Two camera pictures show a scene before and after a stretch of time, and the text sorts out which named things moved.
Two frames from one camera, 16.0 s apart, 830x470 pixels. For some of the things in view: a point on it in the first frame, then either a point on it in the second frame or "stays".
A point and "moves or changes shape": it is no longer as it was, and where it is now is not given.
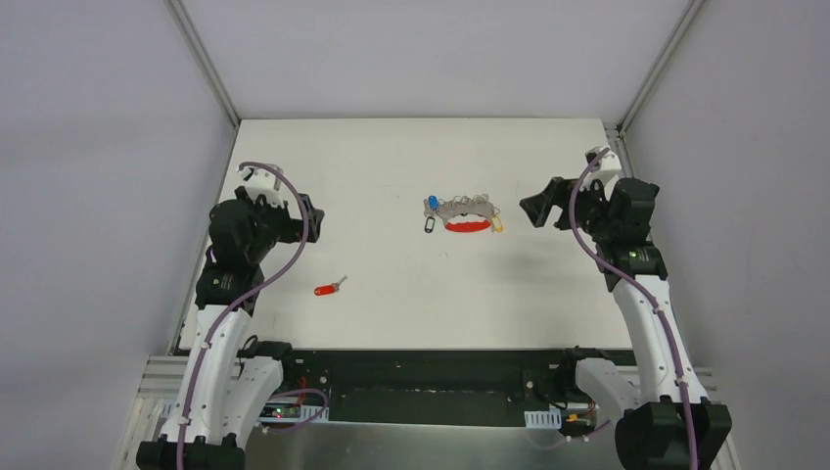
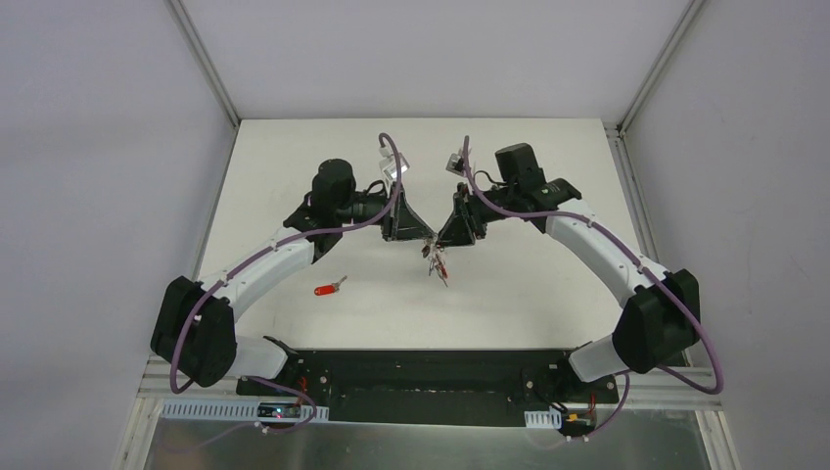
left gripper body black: x=297 y=216 to x=395 y=212
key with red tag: x=329 y=289 stays
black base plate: x=503 y=387 stays
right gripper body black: x=565 y=204 to x=471 y=215
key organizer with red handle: x=474 y=206 moves or changes shape
